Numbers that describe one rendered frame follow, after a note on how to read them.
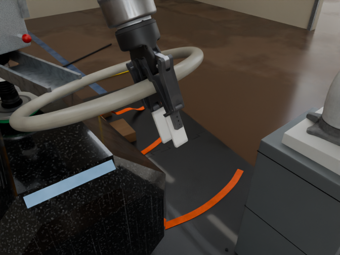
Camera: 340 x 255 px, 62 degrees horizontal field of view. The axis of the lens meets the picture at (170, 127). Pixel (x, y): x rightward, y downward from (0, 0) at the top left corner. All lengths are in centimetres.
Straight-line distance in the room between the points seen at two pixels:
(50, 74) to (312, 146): 95
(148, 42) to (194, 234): 143
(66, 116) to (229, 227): 145
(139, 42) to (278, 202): 97
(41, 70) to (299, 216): 112
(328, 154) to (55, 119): 88
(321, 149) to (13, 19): 117
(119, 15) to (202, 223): 151
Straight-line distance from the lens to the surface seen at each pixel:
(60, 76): 104
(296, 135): 116
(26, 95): 144
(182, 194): 196
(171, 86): 49
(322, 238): 127
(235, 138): 249
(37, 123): 58
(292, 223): 132
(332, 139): 116
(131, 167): 113
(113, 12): 49
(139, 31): 49
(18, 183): 106
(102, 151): 109
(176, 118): 52
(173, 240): 176
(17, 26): 123
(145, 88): 52
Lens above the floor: 149
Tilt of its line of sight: 36 degrees down
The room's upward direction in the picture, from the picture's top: straight up
